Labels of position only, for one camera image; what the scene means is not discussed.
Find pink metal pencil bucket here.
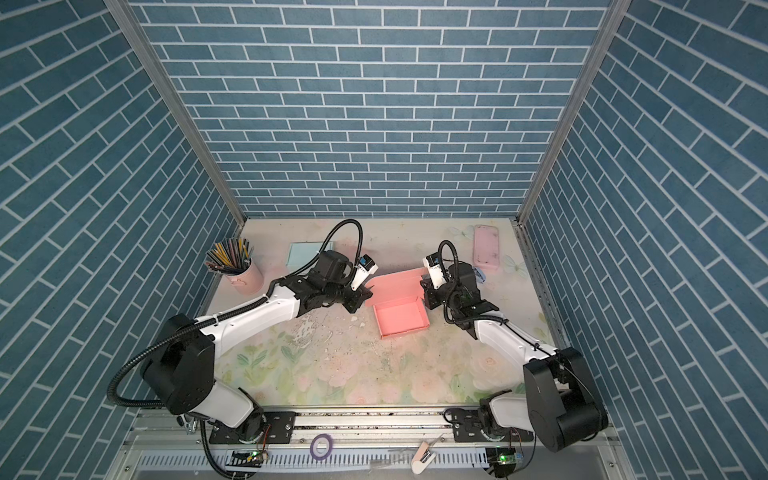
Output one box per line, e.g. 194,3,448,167
226,261,264,295

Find pink paper box sheet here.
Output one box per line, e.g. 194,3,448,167
365,268,430,339

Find mint green paper box sheet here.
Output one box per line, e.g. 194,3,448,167
286,242,322,270

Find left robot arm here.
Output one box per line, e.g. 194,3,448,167
106,243,378,443

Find white pink clip tool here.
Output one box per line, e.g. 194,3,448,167
410,442,436,475

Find pink pencil case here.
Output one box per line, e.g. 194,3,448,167
472,225,500,271

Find aluminium front rail frame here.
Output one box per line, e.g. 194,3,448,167
107,405,634,479

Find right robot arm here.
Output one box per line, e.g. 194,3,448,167
420,254,608,452

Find bundle of colored pencils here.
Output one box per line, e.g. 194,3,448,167
205,238,252,276

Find purple tape roll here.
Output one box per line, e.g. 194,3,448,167
309,433,334,462

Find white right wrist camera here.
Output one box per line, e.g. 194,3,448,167
423,252,447,289

